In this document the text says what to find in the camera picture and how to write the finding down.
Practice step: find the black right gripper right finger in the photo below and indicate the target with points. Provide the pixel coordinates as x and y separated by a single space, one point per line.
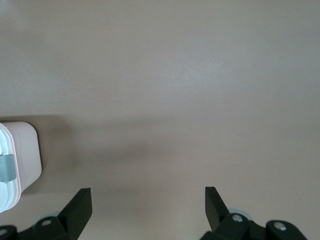
216 211

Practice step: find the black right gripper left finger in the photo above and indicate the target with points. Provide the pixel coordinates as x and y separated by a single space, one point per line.
75 210

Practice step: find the white plastic box lid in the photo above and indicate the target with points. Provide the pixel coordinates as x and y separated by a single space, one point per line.
6 195

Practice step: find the translucent plastic storage box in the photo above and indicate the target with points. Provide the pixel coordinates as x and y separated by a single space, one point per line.
27 155

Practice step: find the grey box latch clip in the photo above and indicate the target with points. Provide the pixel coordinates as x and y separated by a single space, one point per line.
7 167

